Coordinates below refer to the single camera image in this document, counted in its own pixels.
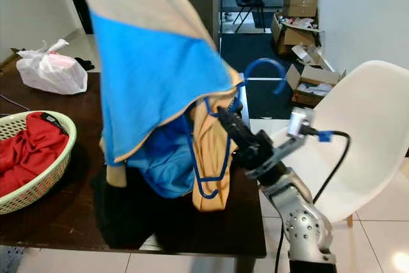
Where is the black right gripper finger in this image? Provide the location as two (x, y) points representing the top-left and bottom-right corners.
(216, 105), (251, 149)

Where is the blue plastic clothes hanger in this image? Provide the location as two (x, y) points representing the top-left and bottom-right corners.
(179, 58), (289, 200)

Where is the yellow and blue jacket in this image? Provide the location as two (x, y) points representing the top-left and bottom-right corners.
(0, 0), (247, 213)

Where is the black garment white print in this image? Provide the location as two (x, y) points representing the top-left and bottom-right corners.
(89, 168), (205, 251)

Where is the small open cardboard box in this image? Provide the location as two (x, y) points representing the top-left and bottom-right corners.
(286, 62), (347, 106)

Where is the large open cardboard box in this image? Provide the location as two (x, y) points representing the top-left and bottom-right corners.
(270, 12), (321, 55)

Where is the black folding chair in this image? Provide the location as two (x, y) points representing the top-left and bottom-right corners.
(236, 0), (275, 31)

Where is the closed cardboard box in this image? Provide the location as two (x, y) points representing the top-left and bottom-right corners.
(283, 0), (320, 17)

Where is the red garment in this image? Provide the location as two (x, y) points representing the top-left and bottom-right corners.
(0, 112), (70, 198)

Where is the pale green laundry basket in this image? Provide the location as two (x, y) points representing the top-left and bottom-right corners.
(0, 110), (77, 215)

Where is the flat brown cardboard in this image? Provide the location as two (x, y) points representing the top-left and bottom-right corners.
(0, 48), (21, 72)

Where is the white plastic bag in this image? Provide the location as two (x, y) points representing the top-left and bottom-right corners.
(16, 38), (89, 95)

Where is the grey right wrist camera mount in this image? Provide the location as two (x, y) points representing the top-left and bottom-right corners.
(259, 108), (317, 181)

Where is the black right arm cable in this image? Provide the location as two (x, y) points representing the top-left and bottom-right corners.
(275, 129), (352, 273)

